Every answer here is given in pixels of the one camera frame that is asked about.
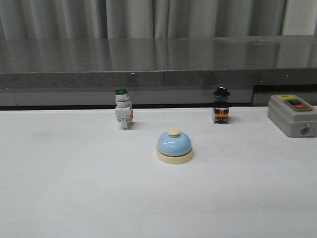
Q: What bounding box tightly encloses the black selector switch orange body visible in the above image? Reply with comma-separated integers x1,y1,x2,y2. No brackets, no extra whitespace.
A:
212,86,230,123

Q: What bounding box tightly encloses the grey pleated curtain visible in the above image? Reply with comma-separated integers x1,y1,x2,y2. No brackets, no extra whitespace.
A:
0,0,317,40

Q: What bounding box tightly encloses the grey two-button switch box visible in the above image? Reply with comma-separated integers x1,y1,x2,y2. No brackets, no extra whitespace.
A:
267,95,317,137

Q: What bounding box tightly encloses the green pushbutton switch white body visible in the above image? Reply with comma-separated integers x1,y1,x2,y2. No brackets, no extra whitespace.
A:
115,88,133,129

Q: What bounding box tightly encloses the blue desk bell cream base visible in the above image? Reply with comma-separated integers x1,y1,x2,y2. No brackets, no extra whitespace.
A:
156,129,193,165

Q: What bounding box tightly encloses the grey stone counter ledge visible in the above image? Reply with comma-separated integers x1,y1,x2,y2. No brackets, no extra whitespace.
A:
0,35,317,108

